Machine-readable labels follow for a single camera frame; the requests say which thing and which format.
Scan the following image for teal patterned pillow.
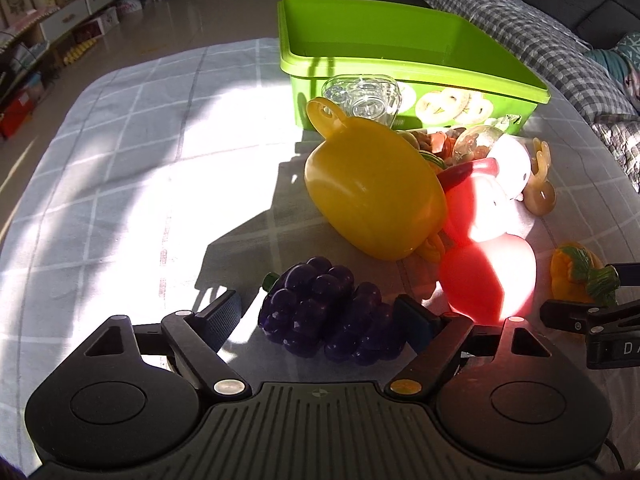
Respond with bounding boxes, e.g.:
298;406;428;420
585;32;639;110

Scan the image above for yellow plastic cup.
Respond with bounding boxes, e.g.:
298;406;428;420
304;98;448;263

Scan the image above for red toy pepper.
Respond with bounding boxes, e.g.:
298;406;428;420
437;157;511;245

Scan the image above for small orange figurine toy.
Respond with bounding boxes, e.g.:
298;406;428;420
399;123;507;167

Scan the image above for red toy apple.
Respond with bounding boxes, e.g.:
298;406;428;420
438;234;537;325

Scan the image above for purple toy grapes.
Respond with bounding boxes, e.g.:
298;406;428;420
257;256;407;366

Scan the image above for white drawer cabinet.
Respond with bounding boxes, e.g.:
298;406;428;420
39;0;116;44

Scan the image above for clear plastic tray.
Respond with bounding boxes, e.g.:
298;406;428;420
321;75;401;127

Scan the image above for green plastic storage box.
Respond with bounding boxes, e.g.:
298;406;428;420
278;0;550;133

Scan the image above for amber hand-shaped toy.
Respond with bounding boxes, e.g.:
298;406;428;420
523;138;556;217

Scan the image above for plaid sofa cover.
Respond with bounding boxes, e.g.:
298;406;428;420
424;0;639;188

